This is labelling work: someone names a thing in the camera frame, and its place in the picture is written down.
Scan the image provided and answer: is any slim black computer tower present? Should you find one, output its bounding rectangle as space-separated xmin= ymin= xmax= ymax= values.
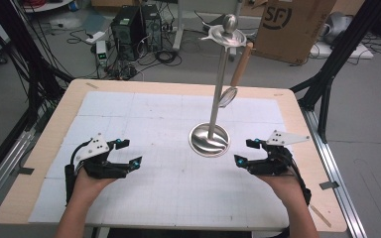
xmin=141 ymin=3 xmax=163 ymax=53

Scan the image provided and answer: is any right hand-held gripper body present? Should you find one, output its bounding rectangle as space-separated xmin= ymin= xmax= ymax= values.
xmin=247 ymin=129 xmax=312 ymax=177

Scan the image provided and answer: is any brown cardboard box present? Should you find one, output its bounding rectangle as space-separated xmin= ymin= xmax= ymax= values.
xmin=252 ymin=0 xmax=336 ymax=65

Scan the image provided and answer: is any coiled black cable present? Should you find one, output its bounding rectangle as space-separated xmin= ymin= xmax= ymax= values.
xmin=154 ymin=49 xmax=183 ymax=67

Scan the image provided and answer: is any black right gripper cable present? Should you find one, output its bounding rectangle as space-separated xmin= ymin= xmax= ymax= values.
xmin=282 ymin=150 xmax=313 ymax=206

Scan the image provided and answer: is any large black computer tower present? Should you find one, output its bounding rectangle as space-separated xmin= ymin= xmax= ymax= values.
xmin=111 ymin=5 xmax=146 ymax=62

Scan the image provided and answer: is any aluminium rail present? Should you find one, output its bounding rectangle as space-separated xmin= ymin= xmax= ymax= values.
xmin=0 ymin=130 xmax=36 ymax=216
xmin=300 ymin=107 xmax=368 ymax=238

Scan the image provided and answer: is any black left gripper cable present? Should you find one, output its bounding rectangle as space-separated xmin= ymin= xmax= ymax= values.
xmin=64 ymin=138 xmax=93 ymax=205

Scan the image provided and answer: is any black frame strut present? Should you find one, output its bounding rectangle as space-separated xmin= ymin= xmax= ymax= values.
xmin=290 ymin=0 xmax=381 ymax=144
xmin=0 ymin=0 xmax=74 ymax=133

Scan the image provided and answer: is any person's left hand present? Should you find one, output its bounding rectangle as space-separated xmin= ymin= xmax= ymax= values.
xmin=68 ymin=167 xmax=117 ymax=206

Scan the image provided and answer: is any white grid mat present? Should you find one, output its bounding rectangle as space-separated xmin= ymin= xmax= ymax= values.
xmin=28 ymin=90 xmax=291 ymax=231

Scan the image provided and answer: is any wooden handled spoon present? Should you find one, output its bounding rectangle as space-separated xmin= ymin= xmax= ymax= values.
xmin=217 ymin=42 xmax=254 ymax=109

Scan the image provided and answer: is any grey rounded object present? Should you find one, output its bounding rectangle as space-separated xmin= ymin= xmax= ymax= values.
xmin=322 ymin=12 xmax=354 ymax=45

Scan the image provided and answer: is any grey tape piece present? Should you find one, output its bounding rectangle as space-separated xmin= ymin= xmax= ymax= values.
xmin=318 ymin=180 xmax=340 ymax=191

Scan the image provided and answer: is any person's right hand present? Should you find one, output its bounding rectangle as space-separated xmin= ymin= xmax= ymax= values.
xmin=256 ymin=170 xmax=307 ymax=210

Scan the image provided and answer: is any silver metal stand rack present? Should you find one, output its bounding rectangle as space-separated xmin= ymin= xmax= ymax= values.
xmin=188 ymin=13 xmax=256 ymax=158

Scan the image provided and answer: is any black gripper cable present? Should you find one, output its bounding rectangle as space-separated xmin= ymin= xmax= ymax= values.
xmin=64 ymin=138 xmax=93 ymax=205
xmin=282 ymin=150 xmax=313 ymax=206

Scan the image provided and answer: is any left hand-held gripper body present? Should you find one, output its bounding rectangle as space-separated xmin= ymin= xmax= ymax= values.
xmin=75 ymin=133 xmax=129 ymax=180

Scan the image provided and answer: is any small device with green display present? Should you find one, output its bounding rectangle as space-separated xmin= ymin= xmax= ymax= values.
xmin=95 ymin=40 xmax=109 ymax=67

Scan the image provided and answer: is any white power strip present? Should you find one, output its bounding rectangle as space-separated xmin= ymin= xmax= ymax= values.
xmin=84 ymin=31 xmax=107 ymax=45

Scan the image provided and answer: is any white metal stand pole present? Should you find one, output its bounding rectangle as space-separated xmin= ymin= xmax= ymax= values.
xmin=173 ymin=0 xmax=185 ymax=53

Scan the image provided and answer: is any beige tape strip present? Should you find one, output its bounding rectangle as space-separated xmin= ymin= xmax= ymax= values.
xmin=309 ymin=203 xmax=332 ymax=229

